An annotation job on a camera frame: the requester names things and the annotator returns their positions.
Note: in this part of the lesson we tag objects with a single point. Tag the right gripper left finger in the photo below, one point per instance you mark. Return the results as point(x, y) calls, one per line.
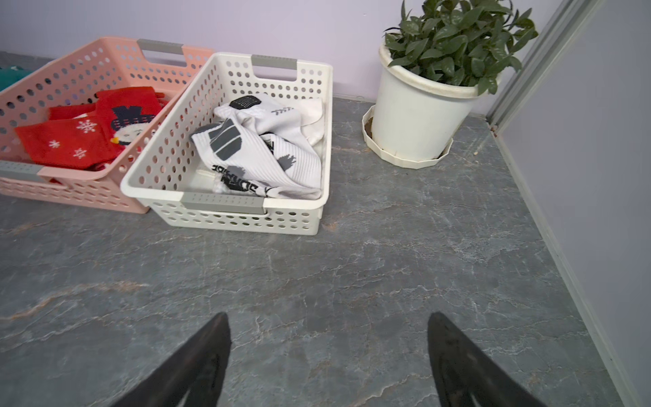
point(193, 376)

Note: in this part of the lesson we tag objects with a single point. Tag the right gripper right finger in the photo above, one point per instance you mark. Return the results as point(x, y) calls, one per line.
point(466, 376)

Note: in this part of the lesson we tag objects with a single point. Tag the white sock grey bird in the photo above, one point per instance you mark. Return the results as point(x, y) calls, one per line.
point(231, 181)

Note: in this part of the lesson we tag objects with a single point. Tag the white sock grey toe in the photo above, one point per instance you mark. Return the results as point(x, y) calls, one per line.
point(267, 158)

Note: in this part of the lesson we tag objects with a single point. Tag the red santa sock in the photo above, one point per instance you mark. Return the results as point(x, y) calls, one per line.
point(77, 144)

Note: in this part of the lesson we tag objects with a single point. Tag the white sock hexagon patch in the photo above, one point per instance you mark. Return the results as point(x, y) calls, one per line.
point(262, 114)

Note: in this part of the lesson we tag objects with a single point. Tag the red penguin sock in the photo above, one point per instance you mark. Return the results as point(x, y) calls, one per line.
point(126, 112)

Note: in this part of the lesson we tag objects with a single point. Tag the red fuzzy sock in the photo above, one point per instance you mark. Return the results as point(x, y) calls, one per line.
point(70, 112)

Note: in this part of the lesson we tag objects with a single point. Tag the white plastic basket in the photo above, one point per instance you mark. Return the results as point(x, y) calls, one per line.
point(170, 178)

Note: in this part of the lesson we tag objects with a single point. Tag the potted green plant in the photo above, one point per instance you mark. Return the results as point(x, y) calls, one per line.
point(435, 67)

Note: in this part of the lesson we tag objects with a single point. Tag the green garden glove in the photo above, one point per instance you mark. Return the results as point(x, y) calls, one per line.
point(11, 75)

